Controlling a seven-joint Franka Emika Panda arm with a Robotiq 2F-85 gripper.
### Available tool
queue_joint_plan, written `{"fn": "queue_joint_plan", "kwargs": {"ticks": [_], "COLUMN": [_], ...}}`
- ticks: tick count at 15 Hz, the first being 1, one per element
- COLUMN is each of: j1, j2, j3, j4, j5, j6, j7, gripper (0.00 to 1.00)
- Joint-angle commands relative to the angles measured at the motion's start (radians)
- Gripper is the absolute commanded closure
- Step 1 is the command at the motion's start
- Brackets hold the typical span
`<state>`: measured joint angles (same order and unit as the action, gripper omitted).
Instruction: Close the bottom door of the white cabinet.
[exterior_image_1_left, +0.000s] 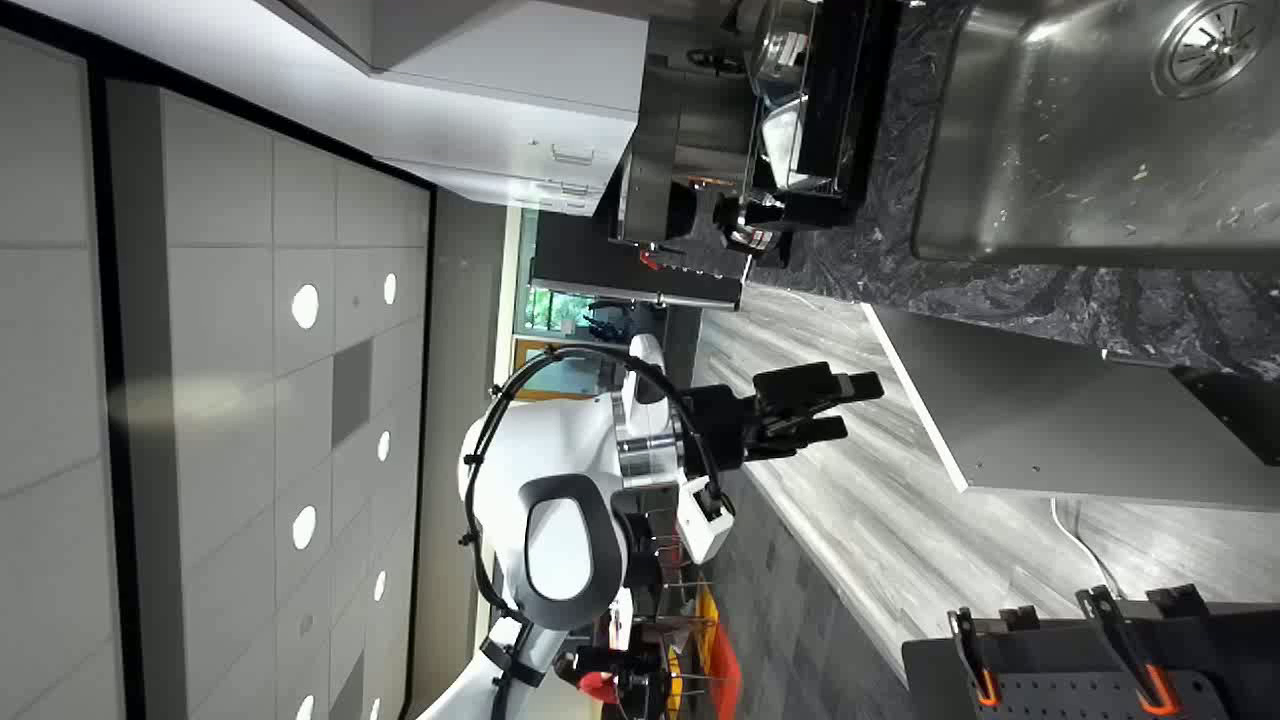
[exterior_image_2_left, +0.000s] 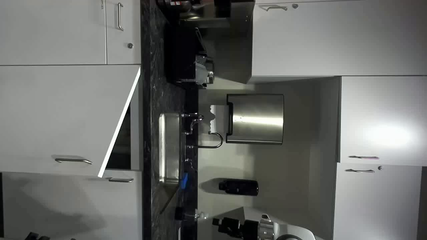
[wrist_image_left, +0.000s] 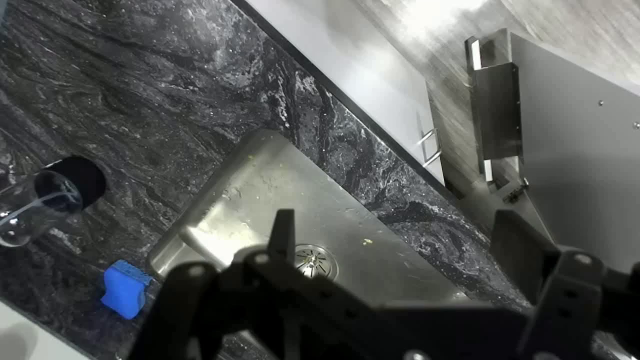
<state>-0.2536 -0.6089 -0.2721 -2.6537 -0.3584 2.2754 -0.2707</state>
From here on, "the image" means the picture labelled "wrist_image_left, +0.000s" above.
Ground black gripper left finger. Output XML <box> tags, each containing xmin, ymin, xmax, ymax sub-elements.
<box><xmin>129</xmin><ymin>207</ymin><xmax>376</xmax><ymax>360</ymax></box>

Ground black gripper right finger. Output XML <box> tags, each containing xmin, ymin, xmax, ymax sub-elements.
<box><xmin>489</xmin><ymin>207</ymin><xmax>640</xmax><ymax>360</ymax></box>

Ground round metal sink drain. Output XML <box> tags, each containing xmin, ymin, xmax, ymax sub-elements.
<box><xmin>293</xmin><ymin>242</ymin><xmax>341</xmax><ymax>279</ymax></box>

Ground stainless steel sink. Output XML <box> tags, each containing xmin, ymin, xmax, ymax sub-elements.
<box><xmin>146</xmin><ymin>126</ymin><xmax>469</xmax><ymax>312</ymax></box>

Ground blue sponge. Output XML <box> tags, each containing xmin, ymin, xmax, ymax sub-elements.
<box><xmin>98</xmin><ymin>258</ymin><xmax>157</xmax><ymax>321</ymax></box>

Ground clear glass with black lid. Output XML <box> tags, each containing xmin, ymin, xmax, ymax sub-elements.
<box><xmin>0</xmin><ymin>154</ymin><xmax>109</xmax><ymax>250</ymax></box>

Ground dark door bracket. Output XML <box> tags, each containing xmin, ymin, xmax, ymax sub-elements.
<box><xmin>465</xmin><ymin>36</ymin><xmax>526</xmax><ymax>185</ymax></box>

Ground metal bar handle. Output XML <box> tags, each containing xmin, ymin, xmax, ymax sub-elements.
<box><xmin>414</xmin><ymin>126</ymin><xmax>445</xmax><ymax>170</ymax></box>

